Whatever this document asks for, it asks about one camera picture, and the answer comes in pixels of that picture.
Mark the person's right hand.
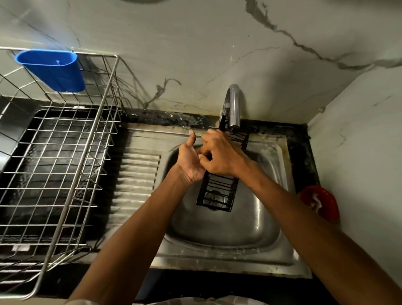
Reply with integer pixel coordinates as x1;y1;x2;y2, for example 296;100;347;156
198;128;252;178

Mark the person's left hand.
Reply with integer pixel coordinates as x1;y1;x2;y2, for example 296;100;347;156
175;129;211;185

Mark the black wire basket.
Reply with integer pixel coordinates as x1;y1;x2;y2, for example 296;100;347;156
196;114;251;213

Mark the steel wire dish rack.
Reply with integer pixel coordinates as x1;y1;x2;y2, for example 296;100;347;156
0;46;122;299

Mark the person's right forearm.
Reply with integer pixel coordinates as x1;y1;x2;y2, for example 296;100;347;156
237;163;402;305

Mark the person's left forearm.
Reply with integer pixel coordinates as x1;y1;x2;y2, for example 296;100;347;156
67;166;193;305

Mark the person's patterned clothing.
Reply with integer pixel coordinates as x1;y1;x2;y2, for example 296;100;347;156
64;296;268;305

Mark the round sink drain strainer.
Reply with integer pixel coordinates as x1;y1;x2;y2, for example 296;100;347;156
204;190;226;210

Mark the chrome sink faucet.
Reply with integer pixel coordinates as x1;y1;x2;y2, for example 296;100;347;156
218;84;242;129

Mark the stainless steel sink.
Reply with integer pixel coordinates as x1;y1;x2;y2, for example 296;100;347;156
75;122;313;279

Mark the red and green bowl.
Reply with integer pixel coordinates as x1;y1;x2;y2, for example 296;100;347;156
298;185;340;224

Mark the dark steel drip tray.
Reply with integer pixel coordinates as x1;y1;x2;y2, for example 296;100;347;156
0;97;119;255

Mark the blue plastic cutlery holder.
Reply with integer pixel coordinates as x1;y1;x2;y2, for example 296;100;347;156
14;49;86;93

